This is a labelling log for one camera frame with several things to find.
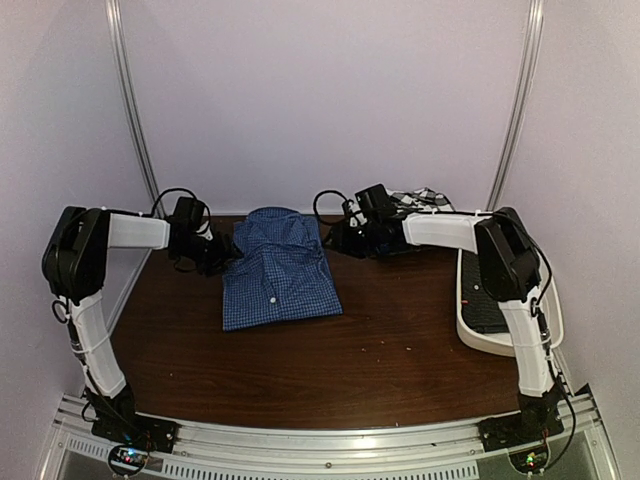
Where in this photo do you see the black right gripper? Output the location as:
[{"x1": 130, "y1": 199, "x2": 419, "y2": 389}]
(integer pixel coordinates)
[{"x1": 322, "y1": 219, "x2": 381, "y2": 258}]

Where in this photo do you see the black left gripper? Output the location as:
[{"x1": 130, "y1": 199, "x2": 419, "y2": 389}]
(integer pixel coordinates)
[{"x1": 175, "y1": 232, "x2": 244, "y2": 279}]

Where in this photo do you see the blue checked long sleeve shirt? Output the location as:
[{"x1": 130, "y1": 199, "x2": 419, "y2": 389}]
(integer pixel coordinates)
[{"x1": 222, "y1": 207, "x2": 343, "y2": 332}]

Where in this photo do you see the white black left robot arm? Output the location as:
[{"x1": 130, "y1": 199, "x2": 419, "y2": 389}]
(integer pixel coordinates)
[{"x1": 42, "y1": 197, "x2": 242, "y2": 451}]

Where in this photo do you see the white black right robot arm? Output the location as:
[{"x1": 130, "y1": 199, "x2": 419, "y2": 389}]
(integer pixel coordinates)
[{"x1": 324, "y1": 207, "x2": 566, "y2": 442}]

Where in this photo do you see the black white plaid folded shirt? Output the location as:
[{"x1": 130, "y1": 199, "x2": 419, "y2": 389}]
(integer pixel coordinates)
[{"x1": 386, "y1": 187, "x2": 455, "y2": 213}]

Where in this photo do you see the dark striped folded shirt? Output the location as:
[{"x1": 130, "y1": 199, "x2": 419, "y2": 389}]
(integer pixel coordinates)
[{"x1": 460, "y1": 250, "x2": 508, "y2": 335}]

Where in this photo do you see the white plastic bin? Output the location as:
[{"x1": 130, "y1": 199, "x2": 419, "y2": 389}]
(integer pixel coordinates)
[{"x1": 455, "y1": 249, "x2": 565, "y2": 357}]

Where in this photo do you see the left circuit board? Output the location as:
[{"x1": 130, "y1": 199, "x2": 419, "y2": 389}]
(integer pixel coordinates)
[{"x1": 107, "y1": 445, "x2": 149, "y2": 476}]

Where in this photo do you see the circuit board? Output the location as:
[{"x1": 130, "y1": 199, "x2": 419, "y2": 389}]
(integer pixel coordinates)
[
  {"x1": 509, "y1": 446, "x2": 550, "y2": 475},
  {"x1": 107, "y1": 445, "x2": 149, "y2": 476}
]

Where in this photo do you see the right circuit board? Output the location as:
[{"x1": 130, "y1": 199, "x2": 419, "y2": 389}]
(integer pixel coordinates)
[{"x1": 509, "y1": 446, "x2": 550, "y2": 475}]

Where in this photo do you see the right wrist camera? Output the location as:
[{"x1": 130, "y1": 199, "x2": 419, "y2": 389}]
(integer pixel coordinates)
[{"x1": 342, "y1": 183, "x2": 398, "y2": 226}]

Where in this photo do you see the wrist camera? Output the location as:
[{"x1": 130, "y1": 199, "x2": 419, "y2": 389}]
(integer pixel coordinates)
[
  {"x1": 168, "y1": 196, "x2": 213, "y2": 240},
  {"x1": 342, "y1": 183, "x2": 398, "y2": 226}
]

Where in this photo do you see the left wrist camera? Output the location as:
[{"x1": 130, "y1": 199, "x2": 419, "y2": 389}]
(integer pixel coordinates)
[{"x1": 168, "y1": 196, "x2": 213, "y2": 240}]

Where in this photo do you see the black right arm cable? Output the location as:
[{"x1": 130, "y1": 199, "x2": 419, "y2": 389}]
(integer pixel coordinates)
[{"x1": 313, "y1": 188, "x2": 356, "y2": 231}]

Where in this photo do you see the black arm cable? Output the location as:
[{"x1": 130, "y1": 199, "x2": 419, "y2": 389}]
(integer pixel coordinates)
[
  {"x1": 313, "y1": 188, "x2": 356, "y2": 231},
  {"x1": 52, "y1": 187, "x2": 211, "y2": 326}
]

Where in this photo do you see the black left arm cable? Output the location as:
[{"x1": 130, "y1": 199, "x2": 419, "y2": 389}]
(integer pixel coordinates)
[{"x1": 52, "y1": 187, "x2": 211, "y2": 326}]

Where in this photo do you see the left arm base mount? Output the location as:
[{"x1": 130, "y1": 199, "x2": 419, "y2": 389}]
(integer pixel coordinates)
[{"x1": 91, "y1": 414, "x2": 178, "y2": 453}]

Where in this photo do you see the aluminium front rail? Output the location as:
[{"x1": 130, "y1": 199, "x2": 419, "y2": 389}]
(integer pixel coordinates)
[{"x1": 35, "y1": 393, "x2": 621, "y2": 479}]

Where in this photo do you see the left aluminium frame post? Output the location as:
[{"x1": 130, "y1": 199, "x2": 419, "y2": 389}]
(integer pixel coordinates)
[{"x1": 105, "y1": 0, "x2": 160, "y2": 202}]

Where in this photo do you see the aluminium frame post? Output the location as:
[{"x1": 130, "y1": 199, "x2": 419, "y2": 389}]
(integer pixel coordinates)
[
  {"x1": 105, "y1": 0, "x2": 160, "y2": 202},
  {"x1": 486, "y1": 0, "x2": 545, "y2": 211}
]

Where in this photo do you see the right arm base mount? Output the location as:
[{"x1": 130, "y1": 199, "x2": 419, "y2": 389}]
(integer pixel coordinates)
[{"x1": 477, "y1": 413, "x2": 564, "y2": 452}]

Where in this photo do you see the right aluminium frame post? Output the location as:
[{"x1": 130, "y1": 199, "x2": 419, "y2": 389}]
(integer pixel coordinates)
[{"x1": 486, "y1": 0, "x2": 545, "y2": 211}]

